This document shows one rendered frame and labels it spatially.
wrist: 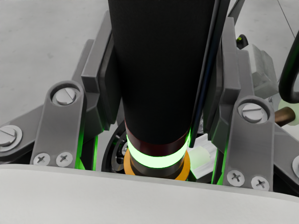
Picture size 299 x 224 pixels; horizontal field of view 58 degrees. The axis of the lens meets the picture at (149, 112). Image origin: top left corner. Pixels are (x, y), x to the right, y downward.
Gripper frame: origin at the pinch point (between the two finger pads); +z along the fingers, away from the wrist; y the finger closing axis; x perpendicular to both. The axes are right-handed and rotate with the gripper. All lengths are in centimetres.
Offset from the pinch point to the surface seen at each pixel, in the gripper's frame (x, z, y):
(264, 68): -32, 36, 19
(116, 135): -26.8, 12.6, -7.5
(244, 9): -148, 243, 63
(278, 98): -132, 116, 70
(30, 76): -147, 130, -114
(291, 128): -34.7, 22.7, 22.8
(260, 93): -35, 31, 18
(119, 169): -24.5, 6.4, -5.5
